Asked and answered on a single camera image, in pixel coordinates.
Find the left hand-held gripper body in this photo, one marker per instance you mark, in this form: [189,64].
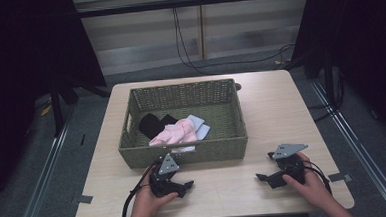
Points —
[166,183]

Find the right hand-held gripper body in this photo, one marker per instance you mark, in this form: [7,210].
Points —
[290,165]

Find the person's left hand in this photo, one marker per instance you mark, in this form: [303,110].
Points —
[147,201]

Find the person's right hand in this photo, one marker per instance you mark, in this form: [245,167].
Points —
[310,187]

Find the pink cloth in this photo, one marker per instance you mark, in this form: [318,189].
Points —
[177,134]

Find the grey tape piece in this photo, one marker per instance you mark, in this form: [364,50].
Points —
[340,177]
[85,199]

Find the light blue cloth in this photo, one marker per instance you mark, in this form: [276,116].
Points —
[200,128]

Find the black cloth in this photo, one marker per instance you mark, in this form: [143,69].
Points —
[152,125]

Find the green woven basket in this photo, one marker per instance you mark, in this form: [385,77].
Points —
[214,114]

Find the black metal stand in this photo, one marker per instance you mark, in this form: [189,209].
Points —
[57,109]
[329,81]

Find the small dark round object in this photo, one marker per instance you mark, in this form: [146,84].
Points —
[238,86]

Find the black curtain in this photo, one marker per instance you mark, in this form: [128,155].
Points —
[28,63]
[361,46]

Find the small yellow floor object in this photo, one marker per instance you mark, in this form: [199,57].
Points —
[46,109]

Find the black horizontal bar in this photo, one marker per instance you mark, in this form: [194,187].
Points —
[192,2]

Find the metal floor rail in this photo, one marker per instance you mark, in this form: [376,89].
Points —
[360,153]
[41,183]

